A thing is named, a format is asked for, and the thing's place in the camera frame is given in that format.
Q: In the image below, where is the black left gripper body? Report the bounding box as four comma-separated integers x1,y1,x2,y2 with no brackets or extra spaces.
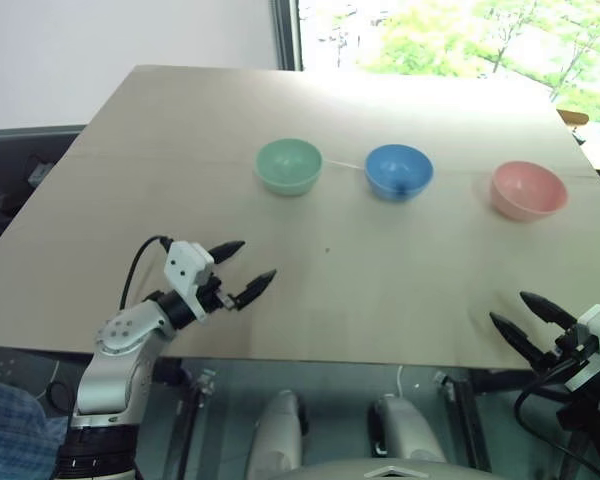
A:
197,275,237,315

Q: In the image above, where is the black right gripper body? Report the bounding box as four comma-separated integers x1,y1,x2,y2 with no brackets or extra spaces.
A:
534,323,600,377

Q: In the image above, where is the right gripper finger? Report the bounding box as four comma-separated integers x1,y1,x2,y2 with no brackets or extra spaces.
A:
488,311,552,372
519,291,577,329

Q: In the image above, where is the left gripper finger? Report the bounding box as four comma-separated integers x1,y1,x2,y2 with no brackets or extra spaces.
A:
231,269,279,312
208,240,247,266

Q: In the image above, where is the green bowl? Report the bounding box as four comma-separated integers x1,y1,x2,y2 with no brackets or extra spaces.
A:
253,138,324,197

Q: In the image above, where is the pink red bowl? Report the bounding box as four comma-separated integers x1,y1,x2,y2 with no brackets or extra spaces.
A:
489,160,568,222

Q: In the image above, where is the silver right robot leg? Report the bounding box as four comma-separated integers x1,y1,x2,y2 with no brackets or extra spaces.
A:
368,394,449,466

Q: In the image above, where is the blue bowl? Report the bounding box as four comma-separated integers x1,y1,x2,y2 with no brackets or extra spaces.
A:
364,143,434,203

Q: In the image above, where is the blue checked cloth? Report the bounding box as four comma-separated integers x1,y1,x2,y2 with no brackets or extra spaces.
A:
0,378,72,480

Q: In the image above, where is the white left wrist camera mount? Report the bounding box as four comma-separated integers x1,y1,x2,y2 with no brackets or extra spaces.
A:
163,240,216,321

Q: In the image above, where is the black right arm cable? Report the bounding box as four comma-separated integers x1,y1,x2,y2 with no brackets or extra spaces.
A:
512,357,600,480

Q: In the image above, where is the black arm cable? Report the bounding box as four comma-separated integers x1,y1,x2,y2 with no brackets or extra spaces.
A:
118,235,174,309
512,357,600,480

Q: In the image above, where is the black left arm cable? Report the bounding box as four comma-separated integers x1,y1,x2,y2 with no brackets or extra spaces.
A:
118,235,174,309

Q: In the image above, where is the metal table frame leg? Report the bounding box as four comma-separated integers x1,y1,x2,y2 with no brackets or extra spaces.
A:
167,359,217,480
432,367,492,472

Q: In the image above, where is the thin white string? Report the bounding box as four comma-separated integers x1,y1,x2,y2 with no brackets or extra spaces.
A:
321,158,367,172

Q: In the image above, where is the dark window frame post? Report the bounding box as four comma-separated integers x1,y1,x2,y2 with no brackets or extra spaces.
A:
271,0,306,72

